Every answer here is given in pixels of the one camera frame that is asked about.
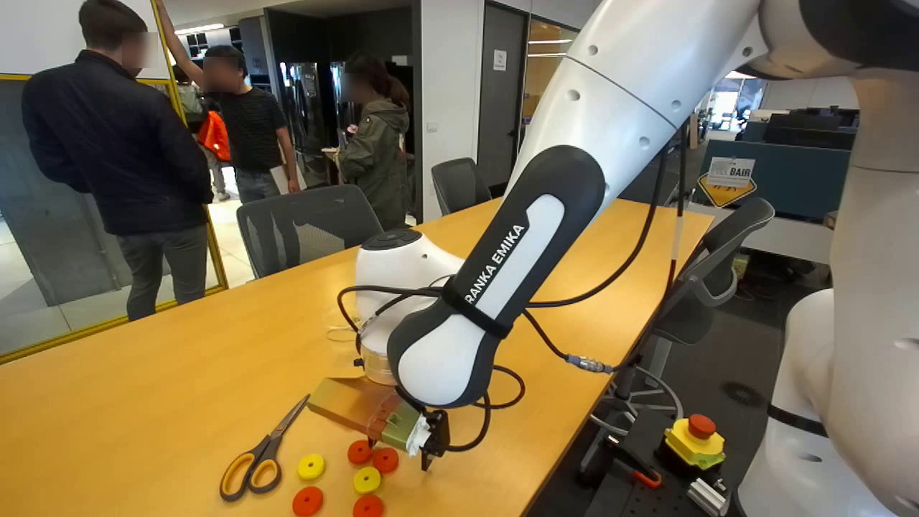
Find yellow white sign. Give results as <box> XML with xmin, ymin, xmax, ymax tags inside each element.
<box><xmin>694</xmin><ymin>156</ymin><xmax>757</xmax><ymax>210</ymax></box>

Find woman in olive jacket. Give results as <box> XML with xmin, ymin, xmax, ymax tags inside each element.
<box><xmin>333</xmin><ymin>55</ymin><xmax>416</xmax><ymax>236</ymax></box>

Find black office chair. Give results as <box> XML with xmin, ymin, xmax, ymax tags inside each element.
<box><xmin>636</xmin><ymin>196</ymin><xmax>777</xmax><ymax>386</ymax></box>

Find yellow black handled scissors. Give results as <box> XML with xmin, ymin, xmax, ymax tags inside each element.
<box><xmin>214</xmin><ymin>390</ymin><xmax>314</xmax><ymax>505</ymax></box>

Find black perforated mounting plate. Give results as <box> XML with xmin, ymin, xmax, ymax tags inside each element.
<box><xmin>524</xmin><ymin>381</ymin><xmax>768</xmax><ymax>517</ymax></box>

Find small grey table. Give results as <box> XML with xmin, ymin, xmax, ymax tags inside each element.
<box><xmin>742</xmin><ymin>215</ymin><xmax>834</xmax><ymax>266</ymax></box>

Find grey mesh chair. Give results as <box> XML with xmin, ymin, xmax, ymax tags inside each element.
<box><xmin>428</xmin><ymin>156</ymin><xmax>493</xmax><ymax>215</ymax></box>
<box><xmin>236</xmin><ymin>185</ymin><xmax>388</xmax><ymax>281</ymax></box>

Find shiny flat wrist camera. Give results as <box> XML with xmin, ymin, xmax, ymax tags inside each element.
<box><xmin>304</xmin><ymin>374</ymin><xmax>434</xmax><ymax>459</ymax></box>

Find dark grey door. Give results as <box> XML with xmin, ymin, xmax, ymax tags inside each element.
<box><xmin>477</xmin><ymin>4</ymin><xmax>530</xmax><ymax>190</ymax></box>

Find man in dark jacket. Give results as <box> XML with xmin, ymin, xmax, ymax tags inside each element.
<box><xmin>19</xmin><ymin>0</ymin><xmax>214</xmax><ymax>324</ymax></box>

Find orange plastic disc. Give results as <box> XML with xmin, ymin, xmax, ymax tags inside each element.
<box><xmin>370</xmin><ymin>446</ymin><xmax>402</xmax><ymax>476</ymax></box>
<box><xmin>349</xmin><ymin>491</ymin><xmax>388</xmax><ymax>517</ymax></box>
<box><xmin>345</xmin><ymin>436</ymin><xmax>376</xmax><ymax>469</ymax></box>
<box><xmin>289</xmin><ymin>485</ymin><xmax>327</xmax><ymax>517</ymax></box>

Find yellow plastic disc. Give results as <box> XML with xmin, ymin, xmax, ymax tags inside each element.
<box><xmin>293</xmin><ymin>452</ymin><xmax>329</xmax><ymax>485</ymax></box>
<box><xmin>349</xmin><ymin>465</ymin><xmax>383</xmax><ymax>496</ymax></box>

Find yellow framed glass partition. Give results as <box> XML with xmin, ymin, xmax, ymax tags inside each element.
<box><xmin>0</xmin><ymin>0</ymin><xmax>233</xmax><ymax>367</ymax></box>

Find black clamp orange handle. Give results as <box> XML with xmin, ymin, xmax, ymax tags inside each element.
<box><xmin>570</xmin><ymin>429</ymin><xmax>665</xmax><ymax>495</ymax></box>

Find silver metal block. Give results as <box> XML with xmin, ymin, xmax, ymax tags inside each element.
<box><xmin>686</xmin><ymin>475</ymin><xmax>731</xmax><ymax>517</ymax></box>

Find blue cabinet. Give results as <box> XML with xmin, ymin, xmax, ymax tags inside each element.
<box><xmin>705</xmin><ymin>139</ymin><xmax>856</xmax><ymax>225</ymax></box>

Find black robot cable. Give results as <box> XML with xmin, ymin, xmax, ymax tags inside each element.
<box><xmin>335</xmin><ymin>123</ymin><xmax>696</xmax><ymax>455</ymax></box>

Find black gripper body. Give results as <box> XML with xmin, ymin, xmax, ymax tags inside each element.
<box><xmin>418</xmin><ymin>406</ymin><xmax>452</xmax><ymax>442</ymax></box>

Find orange red bag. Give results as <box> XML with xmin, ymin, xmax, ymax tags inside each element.
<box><xmin>194</xmin><ymin>107</ymin><xmax>236</xmax><ymax>167</ymax></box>

